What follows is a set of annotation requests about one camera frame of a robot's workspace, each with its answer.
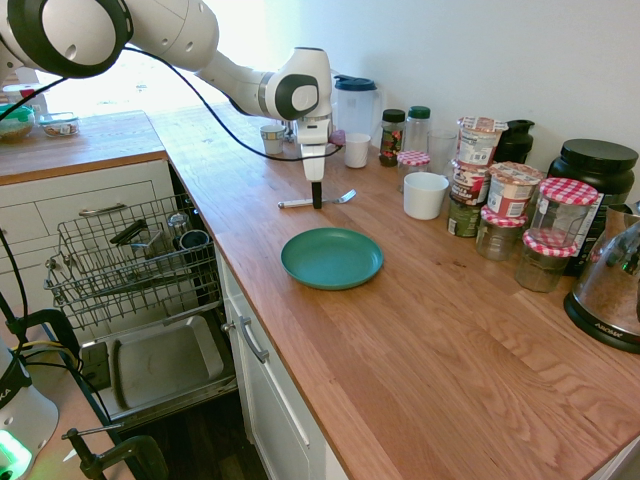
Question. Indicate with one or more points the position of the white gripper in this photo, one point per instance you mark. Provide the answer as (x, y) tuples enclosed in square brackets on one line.
[(314, 160)]

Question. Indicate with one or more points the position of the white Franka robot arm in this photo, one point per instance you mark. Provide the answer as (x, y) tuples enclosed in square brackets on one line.
[(175, 30)]

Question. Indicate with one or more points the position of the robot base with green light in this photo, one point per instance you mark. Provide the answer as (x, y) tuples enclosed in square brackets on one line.
[(25, 415)]

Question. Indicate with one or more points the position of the built-in dishwasher with open door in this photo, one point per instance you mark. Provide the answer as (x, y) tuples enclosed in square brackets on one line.
[(165, 365)]

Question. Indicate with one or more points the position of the small white cup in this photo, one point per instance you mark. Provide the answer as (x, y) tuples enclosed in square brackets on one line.
[(357, 152)]

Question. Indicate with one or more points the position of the teal plastic plate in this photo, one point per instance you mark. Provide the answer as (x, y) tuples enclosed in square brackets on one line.
[(330, 257)]

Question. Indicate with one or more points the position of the glass French press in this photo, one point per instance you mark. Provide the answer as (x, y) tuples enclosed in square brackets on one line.
[(289, 132)]

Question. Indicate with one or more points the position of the patterned paper cup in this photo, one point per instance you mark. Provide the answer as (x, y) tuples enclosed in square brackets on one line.
[(272, 140)]

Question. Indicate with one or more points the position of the spice jar dark lid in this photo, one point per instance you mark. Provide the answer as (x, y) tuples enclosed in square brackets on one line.
[(391, 140)]

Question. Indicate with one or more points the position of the clear pitcher navy lid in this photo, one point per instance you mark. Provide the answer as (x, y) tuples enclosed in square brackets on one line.
[(357, 110)]

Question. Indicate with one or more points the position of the glass jar red checked lid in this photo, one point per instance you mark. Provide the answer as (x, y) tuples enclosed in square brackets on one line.
[(565, 215), (413, 159), (545, 267), (500, 237)]

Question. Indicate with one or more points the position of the white ceramic mug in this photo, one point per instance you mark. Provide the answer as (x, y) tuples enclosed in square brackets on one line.
[(425, 197)]

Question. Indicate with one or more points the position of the clear bottle green cap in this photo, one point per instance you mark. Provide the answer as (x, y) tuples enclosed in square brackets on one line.
[(419, 130)]

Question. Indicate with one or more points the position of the navy blue mug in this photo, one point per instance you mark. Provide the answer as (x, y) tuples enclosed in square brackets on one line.
[(194, 240)]

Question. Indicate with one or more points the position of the clear drinking glass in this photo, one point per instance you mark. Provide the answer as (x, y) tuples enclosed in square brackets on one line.
[(442, 150)]

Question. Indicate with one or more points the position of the green ice cream tub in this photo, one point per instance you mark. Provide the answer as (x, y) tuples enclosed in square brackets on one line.
[(462, 220)]

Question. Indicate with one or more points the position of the dark red ice cream tub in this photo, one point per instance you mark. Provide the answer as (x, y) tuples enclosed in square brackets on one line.
[(470, 185)]

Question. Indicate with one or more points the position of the round metal cabinet knob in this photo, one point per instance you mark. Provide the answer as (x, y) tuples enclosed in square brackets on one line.
[(228, 327)]

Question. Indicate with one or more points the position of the white ice cream tub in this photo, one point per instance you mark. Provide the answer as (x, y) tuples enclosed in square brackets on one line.
[(480, 142)]

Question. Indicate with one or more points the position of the clear plastic container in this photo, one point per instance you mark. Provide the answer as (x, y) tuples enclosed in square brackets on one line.
[(150, 245)]

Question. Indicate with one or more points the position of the black square tray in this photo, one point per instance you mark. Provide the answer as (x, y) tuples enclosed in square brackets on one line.
[(127, 232)]

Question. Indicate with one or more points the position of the red and white food tub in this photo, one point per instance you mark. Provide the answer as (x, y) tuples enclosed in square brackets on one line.
[(512, 192)]

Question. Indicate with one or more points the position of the black shaker bottle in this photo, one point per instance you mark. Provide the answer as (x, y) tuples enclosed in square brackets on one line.
[(517, 142)]

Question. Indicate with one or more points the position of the white base cabinet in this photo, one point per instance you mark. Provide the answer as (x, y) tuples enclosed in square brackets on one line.
[(280, 425)]

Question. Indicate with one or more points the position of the clear food container teal lid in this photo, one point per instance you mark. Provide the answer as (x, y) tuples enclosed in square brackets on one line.
[(59, 125)]

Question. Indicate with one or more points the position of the large black powder canister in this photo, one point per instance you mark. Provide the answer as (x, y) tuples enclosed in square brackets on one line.
[(600, 170)]

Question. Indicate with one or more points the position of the dark green C-clamp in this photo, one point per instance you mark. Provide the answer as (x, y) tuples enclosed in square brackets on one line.
[(60, 322), (145, 450)]

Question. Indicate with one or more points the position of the white corner cabinet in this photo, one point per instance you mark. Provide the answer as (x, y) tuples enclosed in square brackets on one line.
[(30, 200)]

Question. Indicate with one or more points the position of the stainless steel electric kettle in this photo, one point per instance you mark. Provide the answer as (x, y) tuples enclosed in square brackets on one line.
[(605, 295)]

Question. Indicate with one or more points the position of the green lid food container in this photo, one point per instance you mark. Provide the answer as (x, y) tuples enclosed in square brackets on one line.
[(15, 125)]

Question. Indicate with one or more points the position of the white plastic container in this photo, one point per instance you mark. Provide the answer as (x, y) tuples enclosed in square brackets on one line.
[(22, 95)]

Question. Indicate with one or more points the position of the pinkish robot mounting board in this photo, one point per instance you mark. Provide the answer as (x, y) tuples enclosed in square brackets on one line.
[(80, 410)]

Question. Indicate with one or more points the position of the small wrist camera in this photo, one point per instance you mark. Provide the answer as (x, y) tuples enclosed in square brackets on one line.
[(338, 138)]

